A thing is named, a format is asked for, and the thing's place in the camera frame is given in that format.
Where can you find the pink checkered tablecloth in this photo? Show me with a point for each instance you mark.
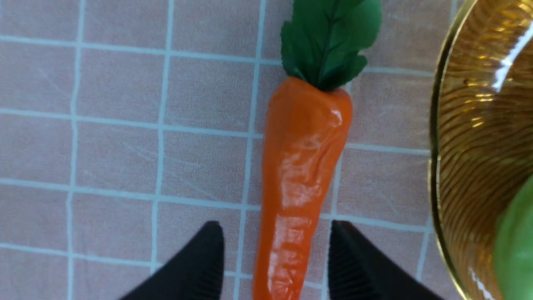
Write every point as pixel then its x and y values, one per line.
pixel 127 124

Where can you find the green toy cucumber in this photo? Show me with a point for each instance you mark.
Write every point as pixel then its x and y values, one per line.
pixel 513 248

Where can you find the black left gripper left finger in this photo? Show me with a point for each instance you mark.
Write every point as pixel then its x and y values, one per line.
pixel 196 272

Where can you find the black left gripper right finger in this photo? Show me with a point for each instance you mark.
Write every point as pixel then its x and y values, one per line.
pixel 358 270

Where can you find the amber glass plate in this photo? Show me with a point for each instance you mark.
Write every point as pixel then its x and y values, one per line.
pixel 480 135

